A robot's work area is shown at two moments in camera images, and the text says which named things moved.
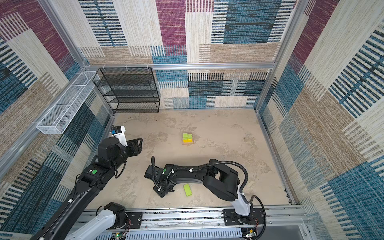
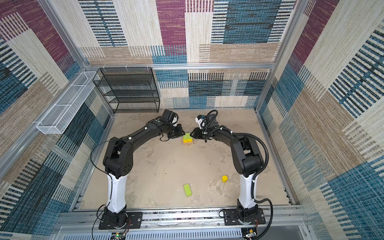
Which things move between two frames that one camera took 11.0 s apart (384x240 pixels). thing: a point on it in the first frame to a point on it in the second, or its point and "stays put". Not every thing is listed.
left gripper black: [133, 146] to [180, 132]
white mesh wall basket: [64, 109] stays put
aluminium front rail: [280, 224] stays put
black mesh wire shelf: [129, 89] stays put
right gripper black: [161, 193] to [196, 134]
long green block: [187, 189] stays put
